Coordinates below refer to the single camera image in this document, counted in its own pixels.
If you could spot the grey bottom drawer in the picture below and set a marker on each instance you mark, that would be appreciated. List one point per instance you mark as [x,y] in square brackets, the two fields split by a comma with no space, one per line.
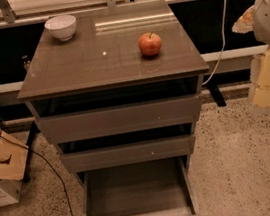
[154,188]

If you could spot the grey drawer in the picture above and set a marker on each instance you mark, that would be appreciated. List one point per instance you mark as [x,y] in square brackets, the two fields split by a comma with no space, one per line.
[125,149]
[96,123]
[154,188]

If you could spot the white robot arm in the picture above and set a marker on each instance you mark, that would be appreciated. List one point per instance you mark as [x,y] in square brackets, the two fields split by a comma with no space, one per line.
[257,19]

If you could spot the grey drawer cabinet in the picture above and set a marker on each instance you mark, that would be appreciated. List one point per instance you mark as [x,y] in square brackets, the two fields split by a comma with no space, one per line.
[102,66]

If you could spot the grey top drawer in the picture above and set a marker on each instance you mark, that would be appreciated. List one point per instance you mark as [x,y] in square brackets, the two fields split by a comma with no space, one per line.
[96,123]

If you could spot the grey middle drawer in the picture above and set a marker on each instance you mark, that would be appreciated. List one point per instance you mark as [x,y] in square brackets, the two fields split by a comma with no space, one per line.
[125,149]

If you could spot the red apple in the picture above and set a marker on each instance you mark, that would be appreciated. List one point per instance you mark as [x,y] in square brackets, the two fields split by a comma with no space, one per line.
[149,44]

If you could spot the white ceramic bowl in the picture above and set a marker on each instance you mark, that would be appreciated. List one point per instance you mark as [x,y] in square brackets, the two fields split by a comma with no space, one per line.
[62,27]

